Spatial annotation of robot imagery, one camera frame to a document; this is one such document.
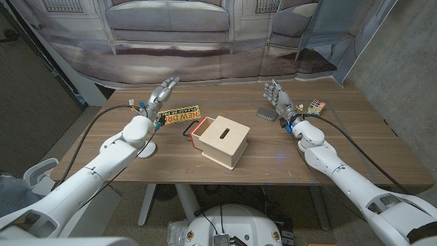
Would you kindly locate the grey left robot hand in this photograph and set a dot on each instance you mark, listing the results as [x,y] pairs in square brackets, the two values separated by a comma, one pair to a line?
[157,102]

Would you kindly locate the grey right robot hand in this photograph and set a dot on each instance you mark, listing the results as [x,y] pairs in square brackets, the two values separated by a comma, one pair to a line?
[282,100]

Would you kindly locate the yellow new driver bumper sticker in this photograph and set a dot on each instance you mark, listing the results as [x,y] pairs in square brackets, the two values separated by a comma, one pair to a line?
[182,115]

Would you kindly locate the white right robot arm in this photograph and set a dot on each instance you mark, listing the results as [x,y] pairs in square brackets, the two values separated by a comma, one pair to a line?
[348,177]

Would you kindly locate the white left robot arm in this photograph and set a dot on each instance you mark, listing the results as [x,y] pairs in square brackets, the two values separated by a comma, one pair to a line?
[85,177]

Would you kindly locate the Rubik's cube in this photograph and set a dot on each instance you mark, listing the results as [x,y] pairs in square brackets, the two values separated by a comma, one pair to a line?
[316,106]

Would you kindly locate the wooden drawer with red front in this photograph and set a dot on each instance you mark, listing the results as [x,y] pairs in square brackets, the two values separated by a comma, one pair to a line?
[201,128]

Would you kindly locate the grey metal tin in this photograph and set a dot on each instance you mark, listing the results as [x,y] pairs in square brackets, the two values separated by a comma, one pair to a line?
[266,113]

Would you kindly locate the printed sofa room backdrop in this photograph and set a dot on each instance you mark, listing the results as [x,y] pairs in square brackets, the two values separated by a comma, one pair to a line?
[170,51]

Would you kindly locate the wooden box with slot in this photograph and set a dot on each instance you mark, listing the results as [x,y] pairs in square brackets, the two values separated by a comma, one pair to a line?
[222,143]

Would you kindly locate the black round floor object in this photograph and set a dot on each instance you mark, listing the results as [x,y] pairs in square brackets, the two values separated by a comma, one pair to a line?
[165,192]

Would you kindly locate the white slanted table leg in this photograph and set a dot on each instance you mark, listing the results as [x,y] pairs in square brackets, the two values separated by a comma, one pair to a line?
[147,205]

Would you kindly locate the white thick table leg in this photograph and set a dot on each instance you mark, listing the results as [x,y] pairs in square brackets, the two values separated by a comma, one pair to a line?
[187,201]

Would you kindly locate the grey table leg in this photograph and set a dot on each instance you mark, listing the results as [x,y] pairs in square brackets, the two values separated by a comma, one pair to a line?
[320,208]

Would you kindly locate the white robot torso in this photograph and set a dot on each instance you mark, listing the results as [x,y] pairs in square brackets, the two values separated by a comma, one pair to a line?
[239,225]

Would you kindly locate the clear plastic container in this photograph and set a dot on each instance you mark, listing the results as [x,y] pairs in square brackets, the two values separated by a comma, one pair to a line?
[175,234]

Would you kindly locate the white office chair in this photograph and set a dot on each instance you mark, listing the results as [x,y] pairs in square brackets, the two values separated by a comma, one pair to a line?
[37,169]

